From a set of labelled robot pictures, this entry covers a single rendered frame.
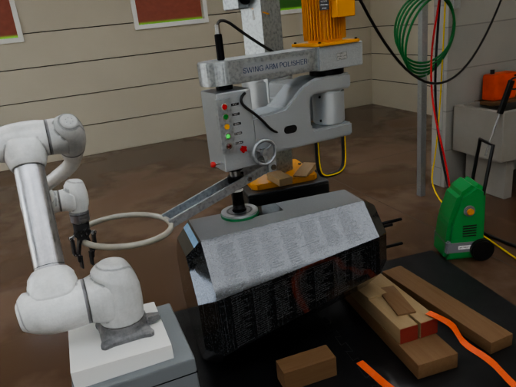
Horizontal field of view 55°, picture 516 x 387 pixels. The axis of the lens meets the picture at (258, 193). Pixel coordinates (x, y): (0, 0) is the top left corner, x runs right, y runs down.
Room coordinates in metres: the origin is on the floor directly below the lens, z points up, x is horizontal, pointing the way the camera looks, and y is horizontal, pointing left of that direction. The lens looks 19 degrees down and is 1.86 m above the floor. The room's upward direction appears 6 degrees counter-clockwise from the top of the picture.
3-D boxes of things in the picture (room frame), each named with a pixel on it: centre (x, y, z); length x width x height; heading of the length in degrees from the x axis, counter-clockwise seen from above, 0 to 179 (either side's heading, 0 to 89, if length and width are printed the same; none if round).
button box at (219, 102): (2.52, 0.13, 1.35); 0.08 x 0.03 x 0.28; 116
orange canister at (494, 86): (4.91, -2.55, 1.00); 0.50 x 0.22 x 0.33; 110
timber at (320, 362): (2.17, -0.16, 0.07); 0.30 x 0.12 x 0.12; 107
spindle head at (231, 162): (2.69, 0.05, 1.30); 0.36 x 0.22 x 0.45; 116
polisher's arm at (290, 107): (2.82, -0.24, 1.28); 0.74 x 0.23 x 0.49; 116
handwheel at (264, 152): (2.60, -0.04, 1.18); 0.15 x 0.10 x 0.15; 116
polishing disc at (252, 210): (2.66, 0.12, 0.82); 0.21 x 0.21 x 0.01
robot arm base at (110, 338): (1.53, 0.51, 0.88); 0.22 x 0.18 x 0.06; 113
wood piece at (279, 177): (3.25, -0.16, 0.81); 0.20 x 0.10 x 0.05; 22
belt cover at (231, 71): (2.81, -0.20, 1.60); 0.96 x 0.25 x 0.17; 116
